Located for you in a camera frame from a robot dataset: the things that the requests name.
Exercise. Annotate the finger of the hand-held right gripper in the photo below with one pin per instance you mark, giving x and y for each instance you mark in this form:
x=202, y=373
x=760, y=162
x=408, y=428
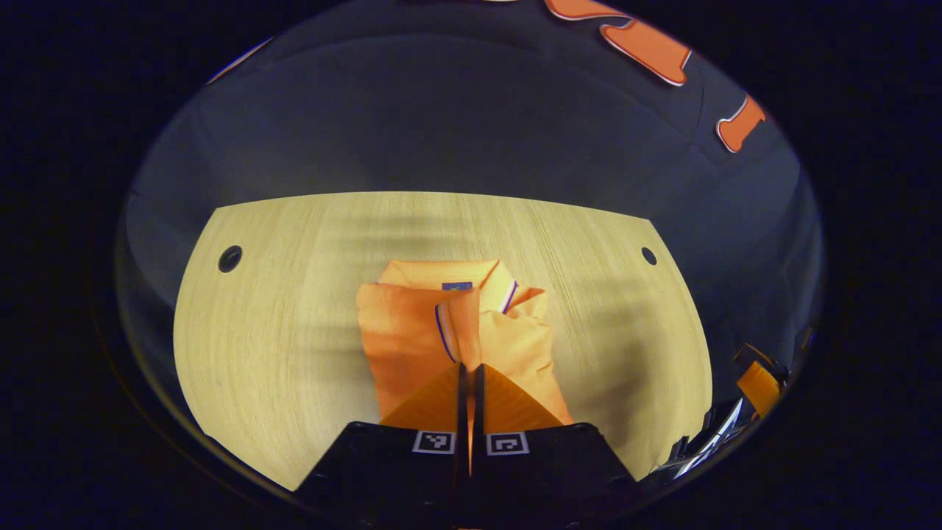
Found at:
x=758, y=386

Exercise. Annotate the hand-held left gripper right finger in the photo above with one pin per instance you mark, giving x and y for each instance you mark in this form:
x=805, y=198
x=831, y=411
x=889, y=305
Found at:
x=544, y=471

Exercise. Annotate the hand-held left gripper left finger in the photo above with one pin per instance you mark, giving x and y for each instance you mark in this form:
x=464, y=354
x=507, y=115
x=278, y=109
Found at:
x=390, y=471

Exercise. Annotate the orange T-shirt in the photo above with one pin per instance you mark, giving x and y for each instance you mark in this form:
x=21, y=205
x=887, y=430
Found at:
x=412, y=331

